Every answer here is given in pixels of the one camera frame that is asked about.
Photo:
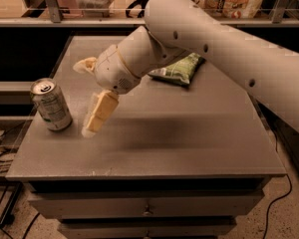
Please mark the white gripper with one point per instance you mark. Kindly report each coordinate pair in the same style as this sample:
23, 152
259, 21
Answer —
114, 69

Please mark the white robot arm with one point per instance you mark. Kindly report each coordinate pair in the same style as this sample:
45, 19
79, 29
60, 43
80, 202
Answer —
173, 29

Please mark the silver green 7up can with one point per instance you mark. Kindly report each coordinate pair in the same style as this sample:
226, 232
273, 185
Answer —
49, 101

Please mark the clear plastic container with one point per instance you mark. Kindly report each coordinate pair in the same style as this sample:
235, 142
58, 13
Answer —
95, 8

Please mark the green chip bag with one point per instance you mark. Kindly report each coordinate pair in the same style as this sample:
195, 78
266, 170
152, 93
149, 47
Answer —
179, 73

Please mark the black bag on shelf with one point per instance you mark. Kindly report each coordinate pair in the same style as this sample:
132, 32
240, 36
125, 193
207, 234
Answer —
142, 3

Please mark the grey drawer cabinet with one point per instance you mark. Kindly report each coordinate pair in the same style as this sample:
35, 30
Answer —
197, 157

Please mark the upper drawer knob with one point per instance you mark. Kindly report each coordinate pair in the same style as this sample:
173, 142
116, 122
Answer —
147, 212

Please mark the grey metal shelf rail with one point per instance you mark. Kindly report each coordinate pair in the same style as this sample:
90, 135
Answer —
272, 13

